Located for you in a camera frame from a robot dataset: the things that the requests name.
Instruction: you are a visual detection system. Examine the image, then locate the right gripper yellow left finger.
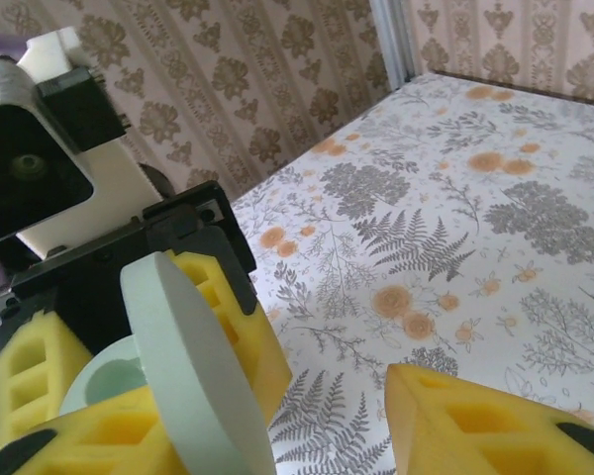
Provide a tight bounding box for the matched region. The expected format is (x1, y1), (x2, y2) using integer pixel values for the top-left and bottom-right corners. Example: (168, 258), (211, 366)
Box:
(0, 383), (187, 475)

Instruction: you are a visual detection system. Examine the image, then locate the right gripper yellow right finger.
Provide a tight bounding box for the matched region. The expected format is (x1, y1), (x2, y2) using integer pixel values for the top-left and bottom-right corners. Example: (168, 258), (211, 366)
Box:
(385, 363), (594, 475)

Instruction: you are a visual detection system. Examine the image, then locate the pale green bowl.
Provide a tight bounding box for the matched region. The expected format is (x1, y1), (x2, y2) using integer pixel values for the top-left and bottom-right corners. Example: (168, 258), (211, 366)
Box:
(58, 251), (274, 475)

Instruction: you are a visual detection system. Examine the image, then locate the left aluminium frame post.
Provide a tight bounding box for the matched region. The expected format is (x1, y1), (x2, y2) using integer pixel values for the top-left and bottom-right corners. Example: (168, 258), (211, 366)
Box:
(370, 0), (420, 93)

